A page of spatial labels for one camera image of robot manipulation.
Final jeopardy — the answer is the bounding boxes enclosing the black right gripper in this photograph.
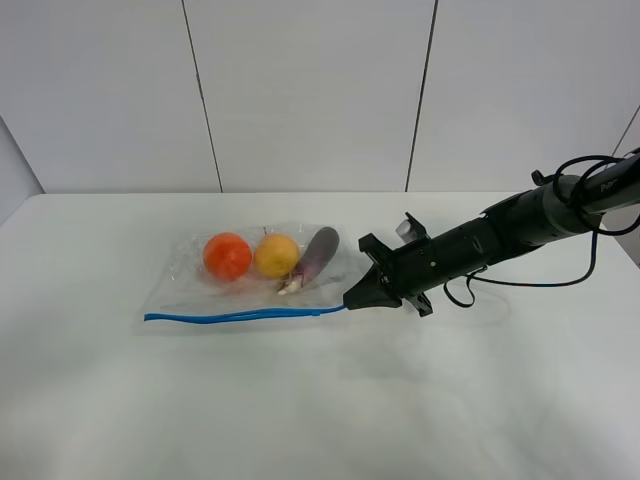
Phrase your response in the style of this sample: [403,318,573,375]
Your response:
[343,218,500,317]

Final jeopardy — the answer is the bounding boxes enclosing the clear zip bag blue seal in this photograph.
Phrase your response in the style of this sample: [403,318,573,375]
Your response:
[143,223,367,325]

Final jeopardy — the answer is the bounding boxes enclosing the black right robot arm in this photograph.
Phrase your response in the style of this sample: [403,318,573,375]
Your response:
[343,150,639,317]

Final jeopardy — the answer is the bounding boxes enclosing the purple eggplant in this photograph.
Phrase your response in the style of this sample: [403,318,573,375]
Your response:
[278,226,340,295]

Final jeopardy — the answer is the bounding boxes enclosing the yellow pear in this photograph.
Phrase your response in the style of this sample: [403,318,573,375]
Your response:
[253,229,301,279]

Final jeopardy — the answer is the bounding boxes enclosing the orange tomato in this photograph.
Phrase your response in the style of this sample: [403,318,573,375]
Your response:
[202,232,252,282]

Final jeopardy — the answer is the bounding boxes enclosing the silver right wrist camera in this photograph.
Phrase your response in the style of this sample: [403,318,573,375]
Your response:
[396,219,418,244]

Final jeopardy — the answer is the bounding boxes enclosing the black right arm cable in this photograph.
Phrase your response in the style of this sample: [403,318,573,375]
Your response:
[444,157,640,309]

